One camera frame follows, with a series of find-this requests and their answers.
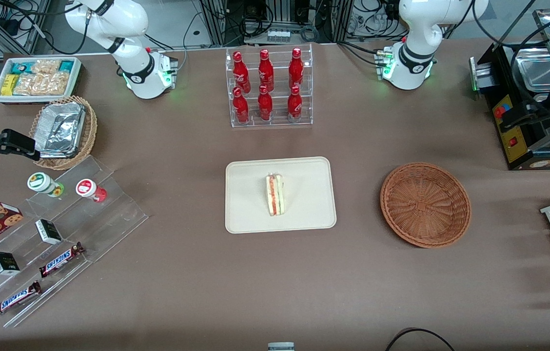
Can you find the small clear cracker bag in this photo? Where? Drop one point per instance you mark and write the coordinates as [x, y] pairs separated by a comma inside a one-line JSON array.
[[47, 66]]

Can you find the tan wicker basket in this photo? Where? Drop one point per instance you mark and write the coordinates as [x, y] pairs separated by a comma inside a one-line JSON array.
[[90, 131]]

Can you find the small black box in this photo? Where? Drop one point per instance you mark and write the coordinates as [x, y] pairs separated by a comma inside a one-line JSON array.
[[4, 263], [49, 231]]

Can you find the black hot food display case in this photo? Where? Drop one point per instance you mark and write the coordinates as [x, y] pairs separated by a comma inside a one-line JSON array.
[[499, 63]]

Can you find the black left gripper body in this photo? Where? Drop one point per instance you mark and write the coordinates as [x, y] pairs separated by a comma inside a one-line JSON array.
[[544, 109]]

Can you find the red lid cup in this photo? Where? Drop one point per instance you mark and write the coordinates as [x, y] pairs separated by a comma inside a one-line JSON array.
[[87, 188]]

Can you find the teal snack pack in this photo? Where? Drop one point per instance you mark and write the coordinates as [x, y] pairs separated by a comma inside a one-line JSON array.
[[21, 67], [66, 66]]

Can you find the grey device at table edge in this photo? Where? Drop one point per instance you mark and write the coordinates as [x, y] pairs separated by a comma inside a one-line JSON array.
[[281, 347]]

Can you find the clear acrylic stepped display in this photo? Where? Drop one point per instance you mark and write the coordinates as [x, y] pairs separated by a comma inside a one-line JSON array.
[[109, 219]]

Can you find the snickers bar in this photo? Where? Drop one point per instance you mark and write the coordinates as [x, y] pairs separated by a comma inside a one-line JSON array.
[[15, 299], [60, 260]]

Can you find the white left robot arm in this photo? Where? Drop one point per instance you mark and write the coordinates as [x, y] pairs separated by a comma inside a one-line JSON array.
[[416, 29]]

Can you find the red cola bottle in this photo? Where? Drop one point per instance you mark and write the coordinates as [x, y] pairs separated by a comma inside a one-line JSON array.
[[240, 73], [296, 70], [295, 105], [265, 106], [265, 72], [240, 108]]

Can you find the clear acrylic bottle rack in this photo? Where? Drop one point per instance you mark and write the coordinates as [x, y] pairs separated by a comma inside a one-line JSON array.
[[277, 122]]

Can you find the white power strip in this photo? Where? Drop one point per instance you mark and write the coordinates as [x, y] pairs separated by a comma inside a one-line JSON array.
[[278, 36]]

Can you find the yellow snack pack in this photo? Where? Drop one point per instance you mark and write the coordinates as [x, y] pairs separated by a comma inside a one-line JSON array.
[[9, 85]]

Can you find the round brown wicker basket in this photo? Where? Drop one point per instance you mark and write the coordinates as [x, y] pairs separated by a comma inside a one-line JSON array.
[[426, 204]]

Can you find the cream plastic tray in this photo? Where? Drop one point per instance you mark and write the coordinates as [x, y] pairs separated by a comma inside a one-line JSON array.
[[309, 195]]

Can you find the silver foil tray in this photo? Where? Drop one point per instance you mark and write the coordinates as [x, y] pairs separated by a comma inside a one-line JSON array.
[[60, 129]]

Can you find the triangular sandwich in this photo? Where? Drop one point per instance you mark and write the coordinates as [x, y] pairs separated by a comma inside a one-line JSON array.
[[275, 195]]

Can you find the large clear cracker bag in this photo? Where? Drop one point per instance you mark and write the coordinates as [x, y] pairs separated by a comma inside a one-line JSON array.
[[43, 85]]

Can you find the steel food pan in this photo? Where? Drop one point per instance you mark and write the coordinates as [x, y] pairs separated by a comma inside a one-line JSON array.
[[536, 70]]

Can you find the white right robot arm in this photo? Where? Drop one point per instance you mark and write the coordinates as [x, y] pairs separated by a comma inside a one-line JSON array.
[[128, 24]]

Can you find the green lid cup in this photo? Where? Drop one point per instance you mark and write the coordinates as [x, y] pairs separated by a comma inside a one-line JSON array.
[[40, 182]]

